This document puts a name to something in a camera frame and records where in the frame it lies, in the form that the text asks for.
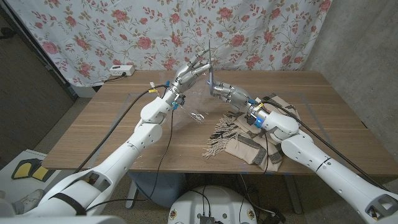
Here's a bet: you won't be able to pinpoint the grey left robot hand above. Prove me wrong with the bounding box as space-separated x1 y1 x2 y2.
164 48 215 110

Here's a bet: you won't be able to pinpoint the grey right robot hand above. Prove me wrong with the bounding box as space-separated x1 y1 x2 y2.
206 80 266 123

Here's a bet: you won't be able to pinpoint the yellow grey handled scissors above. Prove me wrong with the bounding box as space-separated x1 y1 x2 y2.
206 39 216 96

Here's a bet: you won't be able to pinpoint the clear plastic bag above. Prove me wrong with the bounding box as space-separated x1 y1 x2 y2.
160 67 224 130

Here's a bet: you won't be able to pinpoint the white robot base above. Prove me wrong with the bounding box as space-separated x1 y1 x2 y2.
167 185 258 224

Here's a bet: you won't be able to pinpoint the beige plaid fringed scarf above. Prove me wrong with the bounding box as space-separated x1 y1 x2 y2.
201 92 301 172

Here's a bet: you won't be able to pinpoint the floral print backdrop curtain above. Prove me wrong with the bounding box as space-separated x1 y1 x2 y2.
6 0 333 88

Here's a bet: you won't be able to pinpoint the white power strip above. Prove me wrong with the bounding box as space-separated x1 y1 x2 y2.
108 64 136 77

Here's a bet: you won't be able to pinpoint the grey chair under table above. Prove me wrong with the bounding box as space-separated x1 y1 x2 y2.
126 172 187 208

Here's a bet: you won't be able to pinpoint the grey metal table leg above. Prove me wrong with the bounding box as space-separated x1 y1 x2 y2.
282 174 304 215

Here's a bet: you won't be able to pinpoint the black power adapter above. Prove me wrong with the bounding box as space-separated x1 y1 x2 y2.
263 208 286 224

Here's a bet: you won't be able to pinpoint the yellow black floor object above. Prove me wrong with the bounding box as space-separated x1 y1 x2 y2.
11 157 57 183

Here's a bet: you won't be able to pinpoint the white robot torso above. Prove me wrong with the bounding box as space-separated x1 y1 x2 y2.
0 215 127 224

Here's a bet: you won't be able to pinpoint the white sneaker shoe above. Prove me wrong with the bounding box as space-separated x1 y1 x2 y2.
12 188 45 215

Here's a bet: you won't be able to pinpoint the white floor panel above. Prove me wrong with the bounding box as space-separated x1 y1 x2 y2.
0 149 91 215

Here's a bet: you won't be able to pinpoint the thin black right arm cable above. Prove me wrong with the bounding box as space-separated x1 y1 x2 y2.
263 130 270 175

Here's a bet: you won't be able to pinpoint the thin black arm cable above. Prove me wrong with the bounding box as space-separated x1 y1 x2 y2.
84 107 175 213
263 130 270 175

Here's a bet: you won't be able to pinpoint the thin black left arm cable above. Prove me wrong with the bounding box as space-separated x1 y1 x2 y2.
84 107 175 213

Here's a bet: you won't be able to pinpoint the black power strip cord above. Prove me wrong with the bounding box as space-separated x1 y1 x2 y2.
104 73 127 83

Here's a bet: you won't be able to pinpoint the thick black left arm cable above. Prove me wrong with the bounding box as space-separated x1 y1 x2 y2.
73 83 170 174

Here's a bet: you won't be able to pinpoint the black backdrop frame pole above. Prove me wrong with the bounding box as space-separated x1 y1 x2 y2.
0 0 78 101

